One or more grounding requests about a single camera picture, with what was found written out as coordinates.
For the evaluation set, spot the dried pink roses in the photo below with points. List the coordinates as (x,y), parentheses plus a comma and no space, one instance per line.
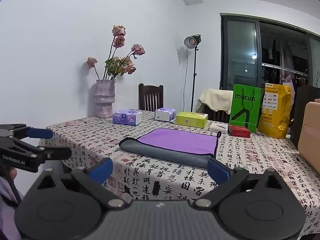
(120,63)

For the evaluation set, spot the yellow-green tissue box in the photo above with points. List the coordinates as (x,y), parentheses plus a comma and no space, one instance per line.
(191,119)

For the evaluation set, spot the dark framed window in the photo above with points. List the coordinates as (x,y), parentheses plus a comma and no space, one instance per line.
(241,55)

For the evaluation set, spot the dark chair under cloth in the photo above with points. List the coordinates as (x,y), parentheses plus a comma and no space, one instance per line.
(220,117)

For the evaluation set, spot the red flat box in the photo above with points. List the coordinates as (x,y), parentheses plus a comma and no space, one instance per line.
(239,131)

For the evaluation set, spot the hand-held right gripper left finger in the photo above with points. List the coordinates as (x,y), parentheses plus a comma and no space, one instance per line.
(101,170)

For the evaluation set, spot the cream cloth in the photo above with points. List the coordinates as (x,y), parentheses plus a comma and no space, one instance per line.
(216,100)

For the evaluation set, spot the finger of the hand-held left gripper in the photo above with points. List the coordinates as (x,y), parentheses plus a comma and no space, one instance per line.
(37,132)
(53,153)

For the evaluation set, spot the yellow plastic bag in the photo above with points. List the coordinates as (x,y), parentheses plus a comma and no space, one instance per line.
(273,115)

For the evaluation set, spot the black floor lamp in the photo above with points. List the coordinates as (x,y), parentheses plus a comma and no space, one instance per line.
(192,42)

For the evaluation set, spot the purple and white tissue pack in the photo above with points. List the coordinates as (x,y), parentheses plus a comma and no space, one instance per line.
(165,114)

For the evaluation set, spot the dark wooden chair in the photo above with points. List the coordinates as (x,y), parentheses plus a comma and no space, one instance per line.
(150,97)

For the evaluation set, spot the hanging clothes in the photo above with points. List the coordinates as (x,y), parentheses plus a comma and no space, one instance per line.
(285,57)

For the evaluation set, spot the beige box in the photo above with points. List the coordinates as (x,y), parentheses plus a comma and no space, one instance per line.
(311,135)

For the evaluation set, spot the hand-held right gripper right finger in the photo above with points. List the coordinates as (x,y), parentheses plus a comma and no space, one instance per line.
(218,171)

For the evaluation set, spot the pink speckled ceramic vase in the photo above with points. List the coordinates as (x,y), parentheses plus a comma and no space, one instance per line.
(103,100)

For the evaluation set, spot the small white flat box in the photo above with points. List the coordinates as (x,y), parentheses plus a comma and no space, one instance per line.
(218,127)

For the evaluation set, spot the purple and grey towel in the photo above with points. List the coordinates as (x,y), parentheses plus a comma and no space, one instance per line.
(180,140)

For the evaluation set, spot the green paper bag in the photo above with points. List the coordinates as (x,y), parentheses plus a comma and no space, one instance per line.
(246,105)

